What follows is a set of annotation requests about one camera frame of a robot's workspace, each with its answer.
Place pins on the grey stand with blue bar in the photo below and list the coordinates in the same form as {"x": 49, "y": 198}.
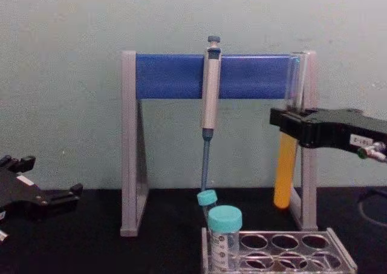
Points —
{"x": 169, "y": 76}

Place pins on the small tube with teal cap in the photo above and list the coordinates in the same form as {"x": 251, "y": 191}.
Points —
{"x": 207, "y": 197}

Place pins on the large tube with teal cap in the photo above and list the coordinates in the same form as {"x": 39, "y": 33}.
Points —
{"x": 225, "y": 221}

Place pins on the grey pipette with blue tip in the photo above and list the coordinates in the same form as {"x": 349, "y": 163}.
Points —
{"x": 210, "y": 92}

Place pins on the clear plastic tube rack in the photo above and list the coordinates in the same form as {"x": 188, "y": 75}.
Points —
{"x": 290, "y": 253}

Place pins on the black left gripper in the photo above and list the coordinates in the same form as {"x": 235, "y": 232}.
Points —
{"x": 18, "y": 195}

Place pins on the glass tube with orange liquid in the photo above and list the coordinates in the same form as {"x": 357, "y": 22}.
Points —
{"x": 284, "y": 171}

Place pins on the black table cloth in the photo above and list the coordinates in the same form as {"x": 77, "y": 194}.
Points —
{"x": 90, "y": 249}

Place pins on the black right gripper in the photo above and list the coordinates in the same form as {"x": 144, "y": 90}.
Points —
{"x": 335, "y": 129}

